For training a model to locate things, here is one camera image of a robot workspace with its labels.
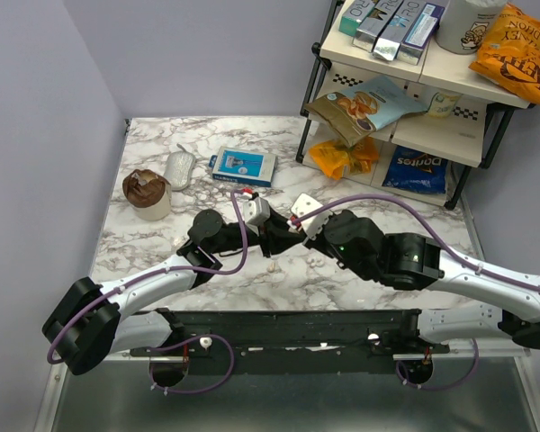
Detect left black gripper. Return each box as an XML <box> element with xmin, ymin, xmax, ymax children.
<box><xmin>211</xmin><ymin>205</ymin><xmax>303</xmax><ymax>259</ymax></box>

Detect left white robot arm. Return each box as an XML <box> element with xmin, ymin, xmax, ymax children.
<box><xmin>41</xmin><ymin>210</ymin><xmax>304</xmax><ymax>375</ymax></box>

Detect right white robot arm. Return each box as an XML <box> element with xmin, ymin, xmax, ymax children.
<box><xmin>300</xmin><ymin>210</ymin><xmax>540</xmax><ymax>353</ymax></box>

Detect blue Harry's razor box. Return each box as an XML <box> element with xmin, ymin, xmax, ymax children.
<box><xmin>209</xmin><ymin>147</ymin><xmax>277</xmax><ymax>187</ymax></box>

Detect orange snack bag lower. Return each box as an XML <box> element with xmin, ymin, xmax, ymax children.
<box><xmin>308</xmin><ymin>137</ymin><xmax>379</xmax><ymax>180</ymax></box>

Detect blue Doritos bag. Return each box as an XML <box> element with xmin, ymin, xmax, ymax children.
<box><xmin>382</xmin><ymin>146</ymin><xmax>448</xmax><ymax>194</ymax></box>

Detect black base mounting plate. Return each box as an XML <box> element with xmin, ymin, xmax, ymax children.
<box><xmin>131</xmin><ymin>309</ymin><xmax>449</xmax><ymax>375</ymax></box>

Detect gold blue snack bag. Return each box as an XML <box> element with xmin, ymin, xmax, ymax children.
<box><xmin>305</xmin><ymin>76</ymin><xmax>427</xmax><ymax>147</ymax></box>

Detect teal toothpaste box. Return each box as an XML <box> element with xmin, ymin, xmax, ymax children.
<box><xmin>338</xmin><ymin>0</ymin><xmax>377</xmax><ymax>37</ymax></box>

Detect orange kettle chips bag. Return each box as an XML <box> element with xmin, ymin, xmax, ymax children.
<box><xmin>469</xmin><ymin>4</ymin><xmax>540</xmax><ymax>105</ymax></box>

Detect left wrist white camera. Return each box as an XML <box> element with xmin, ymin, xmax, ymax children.
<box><xmin>242</xmin><ymin>197</ymin><xmax>271</xmax><ymax>228</ymax></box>

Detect wrist white camera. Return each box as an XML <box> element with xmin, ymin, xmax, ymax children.
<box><xmin>289</xmin><ymin>193</ymin><xmax>333</xmax><ymax>240</ymax></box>
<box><xmin>242</xmin><ymin>197</ymin><xmax>271</xmax><ymax>228</ymax></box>

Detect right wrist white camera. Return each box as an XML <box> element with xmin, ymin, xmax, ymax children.
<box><xmin>289</xmin><ymin>193</ymin><xmax>333</xmax><ymax>240</ymax></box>

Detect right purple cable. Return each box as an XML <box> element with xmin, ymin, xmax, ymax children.
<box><xmin>287</xmin><ymin>193</ymin><xmax>540</xmax><ymax>392</ymax></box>

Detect purple cable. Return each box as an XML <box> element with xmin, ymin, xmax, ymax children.
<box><xmin>47</xmin><ymin>188</ymin><xmax>260</xmax><ymax>395</ymax></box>
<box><xmin>287</xmin><ymin>193</ymin><xmax>540</xmax><ymax>392</ymax></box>

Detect black frame shelf rack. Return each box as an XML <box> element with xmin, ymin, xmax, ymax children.
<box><xmin>303</xmin><ymin>1</ymin><xmax>530</xmax><ymax>210</ymax></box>

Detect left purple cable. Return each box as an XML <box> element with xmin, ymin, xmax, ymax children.
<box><xmin>47</xmin><ymin>188</ymin><xmax>260</xmax><ymax>395</ymax></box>

